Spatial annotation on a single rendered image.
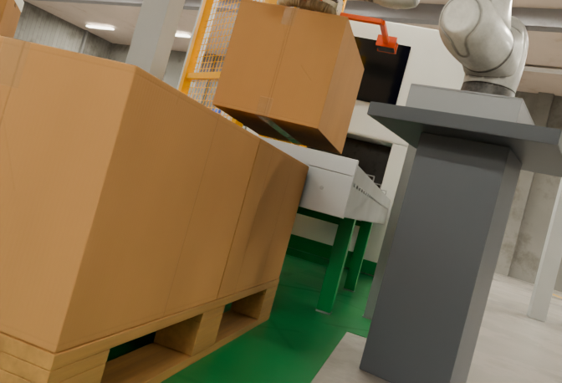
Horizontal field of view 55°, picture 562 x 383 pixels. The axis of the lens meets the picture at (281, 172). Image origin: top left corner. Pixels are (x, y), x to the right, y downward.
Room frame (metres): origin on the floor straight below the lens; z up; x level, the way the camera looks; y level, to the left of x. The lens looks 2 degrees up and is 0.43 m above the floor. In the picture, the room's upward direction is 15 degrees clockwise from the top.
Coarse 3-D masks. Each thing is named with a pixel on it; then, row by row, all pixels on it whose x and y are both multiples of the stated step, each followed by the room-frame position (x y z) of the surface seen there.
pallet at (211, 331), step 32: (256, 288) 1.62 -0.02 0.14; (160, 320) 1.02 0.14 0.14; (192, 320) 1.24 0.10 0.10; (224, 320) 1.62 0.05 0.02; (256, 320) 1.73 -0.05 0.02; (0, 352) 0.75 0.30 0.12; (32, 352) 0.74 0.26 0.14; (64, 352) 0.75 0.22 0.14; (96, 352) 0.83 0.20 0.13; (160, 352) 1.21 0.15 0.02; (192, 352) 1.24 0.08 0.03
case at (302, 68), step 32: (256, 32) 1.92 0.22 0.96; (288, 32) 1.89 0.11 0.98; (320, 32) 1.86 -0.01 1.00; (352, 32) 1.97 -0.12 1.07; (224, 64) 1.94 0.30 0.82; (256, 64) 1.91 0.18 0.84; (288, 64) 1.88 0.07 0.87; (320, 64) 1.85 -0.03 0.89; (352, 64) 2.12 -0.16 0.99; (224, 96) 1.93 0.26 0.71; (256, 96) 1.90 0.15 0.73; (288, 96) 1.87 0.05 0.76; (320, 96) 1.84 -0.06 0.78; (352, 96) 2.30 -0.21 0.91; (256, 128) 2.30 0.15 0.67; (288, 128) 2.02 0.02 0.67; (320, 128) 1.87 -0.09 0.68
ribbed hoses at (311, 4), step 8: (280, 0) 2.03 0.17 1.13; (288, 0) 2.02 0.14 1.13; (296, 0) 2.01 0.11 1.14; (304, 0) 2.02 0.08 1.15; (312, 0) 2.00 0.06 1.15; (320, 0) 1.99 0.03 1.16; (304, 8) 2.03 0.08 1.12; (312, 8) 2.00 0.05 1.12; (320, 8) 1.98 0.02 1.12; (328, 8) 1.98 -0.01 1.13
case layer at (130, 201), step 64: (0, 64) 0.79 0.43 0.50; (64, 64) 0.76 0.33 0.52; (128, 64) 0.73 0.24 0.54; (0, 128) 0.78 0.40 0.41; (64, 128) 0.75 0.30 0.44; (128, 128) 0.75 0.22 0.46; (192, 128) 0.94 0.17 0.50; (0, 192) 0.77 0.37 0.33; (64, 192) 0.74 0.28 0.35; (128, 192) 0.80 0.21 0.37; (192, 192) 1.01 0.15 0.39; (256, 192) 1.38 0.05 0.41; (0, 256) 0.76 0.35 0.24; (64, 256) 0.74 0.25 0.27; (128, 256) 0.85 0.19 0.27; (192, 256) 1.09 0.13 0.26; (256, 256) 1.54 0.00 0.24; (0, 320) 0.76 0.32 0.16; (64, 320) 0.73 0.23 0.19; (128, 320) 0.90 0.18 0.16
